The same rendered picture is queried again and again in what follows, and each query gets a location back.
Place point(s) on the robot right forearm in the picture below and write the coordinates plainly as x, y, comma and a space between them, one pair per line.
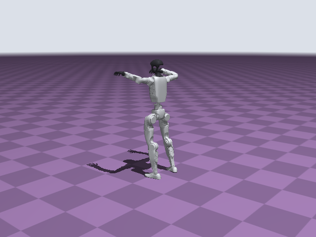
167, 72

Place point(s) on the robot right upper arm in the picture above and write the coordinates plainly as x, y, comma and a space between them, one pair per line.
171, 77

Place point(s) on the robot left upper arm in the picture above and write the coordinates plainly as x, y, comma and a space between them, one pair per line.
149, 81

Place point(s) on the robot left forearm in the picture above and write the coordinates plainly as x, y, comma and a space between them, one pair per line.
131, 76

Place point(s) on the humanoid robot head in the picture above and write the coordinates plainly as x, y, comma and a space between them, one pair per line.
156, 63

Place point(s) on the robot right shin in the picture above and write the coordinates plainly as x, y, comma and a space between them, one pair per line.
170, 154

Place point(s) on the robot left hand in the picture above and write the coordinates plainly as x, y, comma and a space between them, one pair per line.
122, 73

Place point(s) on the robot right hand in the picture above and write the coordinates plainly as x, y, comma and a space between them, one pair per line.
159, 69

